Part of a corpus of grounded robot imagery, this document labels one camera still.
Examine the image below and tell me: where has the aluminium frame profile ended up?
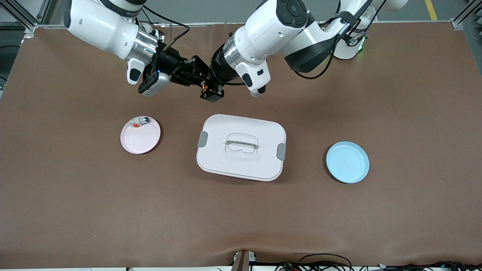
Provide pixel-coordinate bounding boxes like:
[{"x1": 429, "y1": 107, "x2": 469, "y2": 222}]
[
  {"x1": 450, "y1": 0, "x2": 482, "y2": 30},
  {"x1": 0, "y1": 0, "x2": 50, "y2": 33}
]

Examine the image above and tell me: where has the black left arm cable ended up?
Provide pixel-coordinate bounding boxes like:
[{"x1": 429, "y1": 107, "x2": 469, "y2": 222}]
[{"x1": 293, "y1": 0, "x2": 388, "y2": 81}]

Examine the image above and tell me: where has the white lidded storage box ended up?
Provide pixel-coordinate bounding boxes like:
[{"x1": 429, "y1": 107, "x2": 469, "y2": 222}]
[{"x1": 196, "y1": 114, "x2": 287, "y2": 182}]

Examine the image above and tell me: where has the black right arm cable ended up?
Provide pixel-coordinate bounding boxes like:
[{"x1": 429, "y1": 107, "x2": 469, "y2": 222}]
[{"x1": 141, "y1": 5, "x2": 191, "y2": 49}]

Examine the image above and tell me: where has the light blue round plate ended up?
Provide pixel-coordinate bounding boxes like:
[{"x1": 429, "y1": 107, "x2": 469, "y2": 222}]
[{"x1": 326, "y1": 142, "x2": 370, "y2": 184}]

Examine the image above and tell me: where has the white switch with green button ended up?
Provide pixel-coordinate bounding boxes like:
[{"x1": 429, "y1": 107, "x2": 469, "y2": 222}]
[{"x1": 129, "y1": 117, "x2": 151, "y2": 129}]

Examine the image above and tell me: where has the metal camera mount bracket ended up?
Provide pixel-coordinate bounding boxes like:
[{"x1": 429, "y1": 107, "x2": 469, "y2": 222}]
[{"x1": 230, "y1": 250, "x2": 258, "y2": 271}]

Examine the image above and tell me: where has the pink round plate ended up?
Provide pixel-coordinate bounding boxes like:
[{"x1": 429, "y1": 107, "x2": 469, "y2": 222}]
[{"x1": 120, "y1": 116, "x2": 161, "y2": 155}]

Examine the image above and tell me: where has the black looped cable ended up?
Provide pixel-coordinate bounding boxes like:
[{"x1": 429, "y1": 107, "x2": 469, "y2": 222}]
[{"x1": 298, "y1": 253, "x2": 353, "y2": 271}]

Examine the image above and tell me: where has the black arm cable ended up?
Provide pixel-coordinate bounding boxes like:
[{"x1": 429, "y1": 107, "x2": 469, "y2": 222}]
[
  {"x1": 293, "y1": 0, "x2": 388, "y2": 81},
  {"x1": 141, "y1": 5, "x2": 191, "y2": 49}
]

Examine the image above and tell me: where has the black cable bundle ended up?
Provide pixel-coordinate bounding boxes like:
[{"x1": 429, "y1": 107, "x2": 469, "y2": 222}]
[{"x1": 377, "y1": 260, "x2": 482, "y2": 271}]

